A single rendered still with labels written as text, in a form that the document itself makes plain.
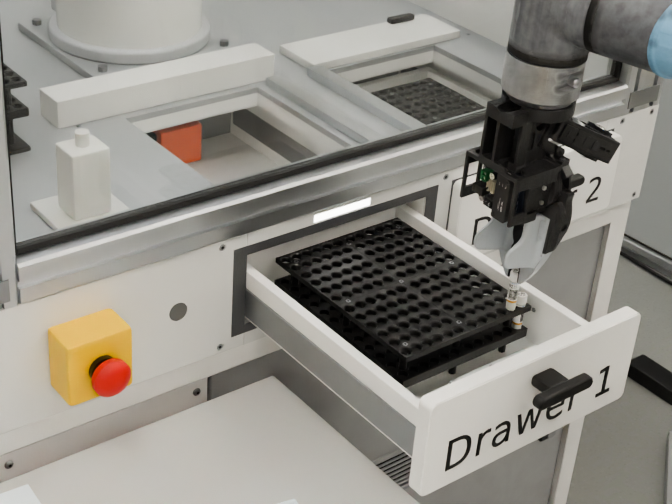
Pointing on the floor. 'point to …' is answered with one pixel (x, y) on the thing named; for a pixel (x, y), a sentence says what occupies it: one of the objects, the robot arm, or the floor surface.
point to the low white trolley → (221, 459)
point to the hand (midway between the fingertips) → (521, 266)
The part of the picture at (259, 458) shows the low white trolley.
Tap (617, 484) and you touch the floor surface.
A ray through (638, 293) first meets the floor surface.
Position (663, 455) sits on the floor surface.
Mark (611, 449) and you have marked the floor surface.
